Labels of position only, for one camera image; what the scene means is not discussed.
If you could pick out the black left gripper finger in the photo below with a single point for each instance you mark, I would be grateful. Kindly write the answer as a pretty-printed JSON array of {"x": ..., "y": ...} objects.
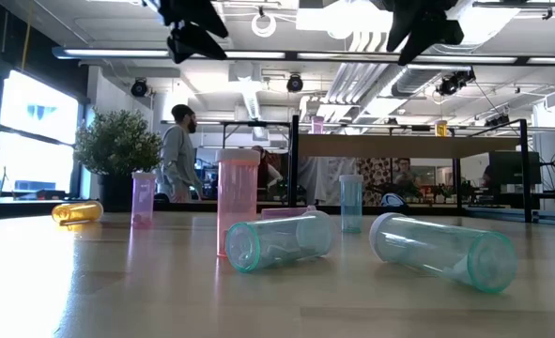
[
  {"x": 188, "y": 11},
  {"x": 188, "y": 42}
]

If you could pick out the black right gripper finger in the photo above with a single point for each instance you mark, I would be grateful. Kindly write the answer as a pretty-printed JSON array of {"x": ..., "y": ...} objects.
[
  {"x": 401, "y": 14},
  {"x": 434, "y": 33}
]

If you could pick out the orange translucent medicine bottle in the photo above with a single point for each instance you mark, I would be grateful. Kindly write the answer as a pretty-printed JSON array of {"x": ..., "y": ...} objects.
[
  {"x": 77, "y": 212},
  {"x": 441, "y": 128}
]

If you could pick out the purple translucent medicine bottle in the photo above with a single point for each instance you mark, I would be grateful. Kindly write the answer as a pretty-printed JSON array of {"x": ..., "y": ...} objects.
[
  {"x": 143, "y": 199},
  {"x": 284, "y": 212},
  {"x": 318, "y": 126}
]

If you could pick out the pink translucent medicine bottle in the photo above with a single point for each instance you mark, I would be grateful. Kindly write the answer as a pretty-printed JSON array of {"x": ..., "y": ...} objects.
[{"x": 237, "y": 202}]

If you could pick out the green translucent medicine bottle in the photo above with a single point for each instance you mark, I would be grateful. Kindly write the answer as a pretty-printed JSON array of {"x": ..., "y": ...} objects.
[
  {"x": 279, "y": 241},
  {"x": 351, "y": 203},
  {"x": 446, "y": 251}
]

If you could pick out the wooden shelf with black legs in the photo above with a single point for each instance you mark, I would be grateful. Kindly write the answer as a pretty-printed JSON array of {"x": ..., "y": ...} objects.
[{"x": 399, "y": 146}]

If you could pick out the black ceiling spotlight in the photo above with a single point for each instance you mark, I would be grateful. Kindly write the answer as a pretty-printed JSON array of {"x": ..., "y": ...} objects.
[
  {"x": 495, "y": 121},
  {"x": 294, "y": 83},
  {"x": 453, "y": 83},
  {"x": 139, "y": 87}
]

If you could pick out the black bar with light strips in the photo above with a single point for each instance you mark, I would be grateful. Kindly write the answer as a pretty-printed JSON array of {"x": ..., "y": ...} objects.
[{"x": 117, "y": 53}]

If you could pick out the white ceiling pipes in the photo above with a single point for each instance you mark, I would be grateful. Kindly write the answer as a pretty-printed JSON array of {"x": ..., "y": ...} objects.
[{"x": 352, "y": 82}]

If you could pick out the person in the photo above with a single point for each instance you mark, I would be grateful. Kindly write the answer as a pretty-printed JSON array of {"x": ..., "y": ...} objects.
[
  {"x": 178, "y": 155},
  {"x": 404, "y": 166},
  {"x": 270, "y": 173}
]

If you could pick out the green plant in black pot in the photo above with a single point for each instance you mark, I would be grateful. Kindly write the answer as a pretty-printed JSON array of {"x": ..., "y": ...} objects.
[{"x": 117, "y": 141}]

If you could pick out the black computer monitor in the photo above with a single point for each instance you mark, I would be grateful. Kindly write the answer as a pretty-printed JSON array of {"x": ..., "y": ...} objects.
[{"x": 514, "y": 167}]

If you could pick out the patterned hanging cloth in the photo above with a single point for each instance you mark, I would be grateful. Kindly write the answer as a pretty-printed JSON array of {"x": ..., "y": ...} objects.
[{"x": 375, "y": 180}]

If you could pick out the blue and white helmet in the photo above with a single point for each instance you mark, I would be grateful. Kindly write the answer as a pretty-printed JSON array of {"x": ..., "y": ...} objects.
[{"x": 392, "y": 200}]

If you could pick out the white hanging cloth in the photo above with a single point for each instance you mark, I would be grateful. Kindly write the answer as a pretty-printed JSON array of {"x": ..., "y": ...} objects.
[{"x": 326, "y": 180}]

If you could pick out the grey spiral ventilation duct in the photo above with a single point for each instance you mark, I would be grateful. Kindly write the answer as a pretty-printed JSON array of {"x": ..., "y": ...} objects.
[{"x": 418, "y": 80}]

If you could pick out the white ventilation duct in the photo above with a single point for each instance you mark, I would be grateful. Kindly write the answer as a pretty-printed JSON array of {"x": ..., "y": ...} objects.
[{"x": 246, "y": 89}]

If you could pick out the black desk frame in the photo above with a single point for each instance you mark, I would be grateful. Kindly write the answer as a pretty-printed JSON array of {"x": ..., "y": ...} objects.
[{"x": 258, "y": 123}]

